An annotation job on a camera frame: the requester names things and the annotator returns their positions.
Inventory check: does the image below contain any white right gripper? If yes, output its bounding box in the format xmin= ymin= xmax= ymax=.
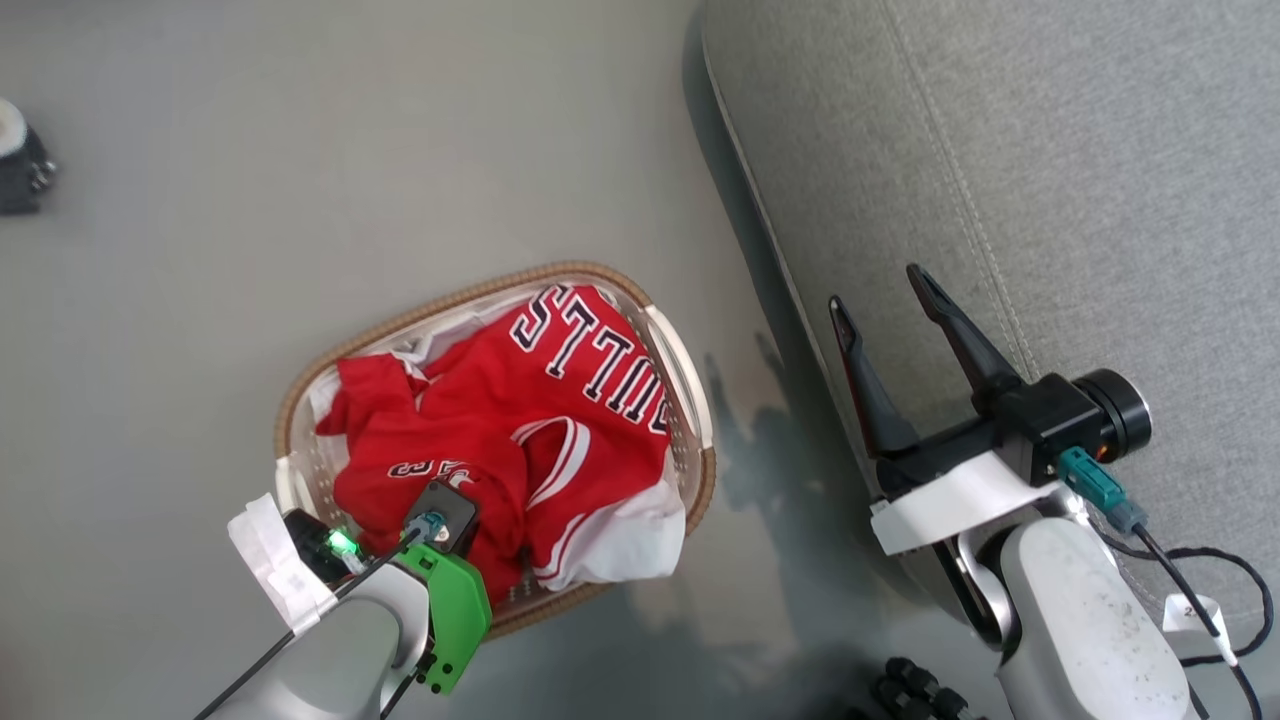
xmin=828 ymin=263 xmax=1063 ymax=558

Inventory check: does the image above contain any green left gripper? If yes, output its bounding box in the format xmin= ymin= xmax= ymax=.
xmin=398 ymin=543 xmax=494 ymax=695

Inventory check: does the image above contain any red Bulls basketball jersey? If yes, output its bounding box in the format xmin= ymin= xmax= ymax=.
xmin=315 ymin=283 xmax=691 ymax=603

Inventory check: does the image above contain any white laundry basket brown rim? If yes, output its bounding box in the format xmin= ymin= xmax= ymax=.
xmin=273 ymin=262 xmax=717 ymax=641

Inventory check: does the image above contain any grey fabric sofa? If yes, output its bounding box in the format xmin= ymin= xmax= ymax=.
xmin=700 ymin=0 xmax=1280 ymax=641

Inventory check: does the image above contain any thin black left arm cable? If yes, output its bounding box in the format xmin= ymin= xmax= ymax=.
xmin=195 ymin=530 xmax=426 ymax=720

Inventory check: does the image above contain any black ribbed cable bundle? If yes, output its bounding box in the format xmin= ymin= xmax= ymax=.
xmin=843 ymin=655 xmax=973 ymax=720

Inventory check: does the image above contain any white tag on right cable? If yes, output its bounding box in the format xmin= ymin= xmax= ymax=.
xmin=1162 ymin=594 xmax=1239 ymax=663

